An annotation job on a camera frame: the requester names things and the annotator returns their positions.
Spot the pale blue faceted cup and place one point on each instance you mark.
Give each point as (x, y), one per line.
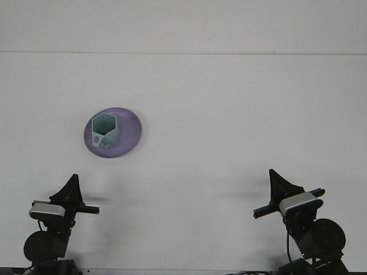
(111, 137)

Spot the pale purple round plate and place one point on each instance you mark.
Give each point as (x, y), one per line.
(129, 134)

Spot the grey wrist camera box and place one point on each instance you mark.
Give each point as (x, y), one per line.
(299, 202)
(46, 210)

